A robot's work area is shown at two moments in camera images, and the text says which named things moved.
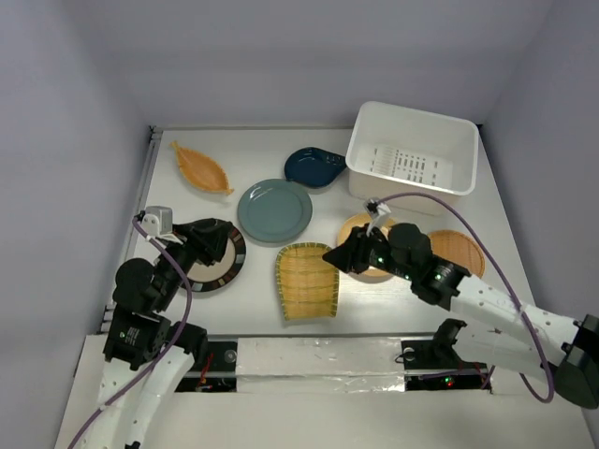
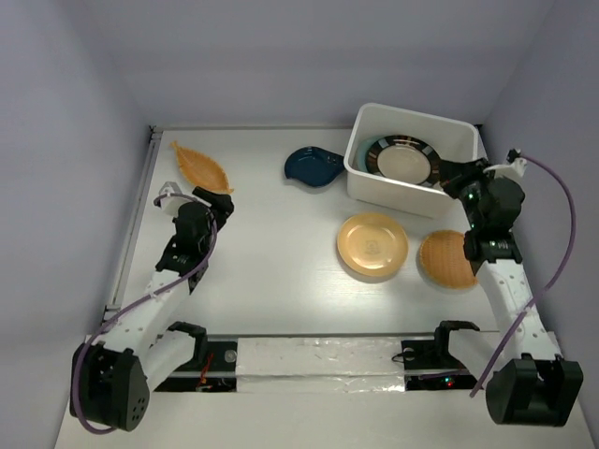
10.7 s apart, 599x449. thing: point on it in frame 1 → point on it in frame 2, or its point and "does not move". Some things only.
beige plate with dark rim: x=204 y=278 → x=404 y=158
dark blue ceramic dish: x=313 y=167 does not move
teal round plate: x=271 y=210 → x=361 y=155
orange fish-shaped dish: x=201 y=172 does not move
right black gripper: x=352 y=253 → x=454 y=174
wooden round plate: x=458 y=248 does not move
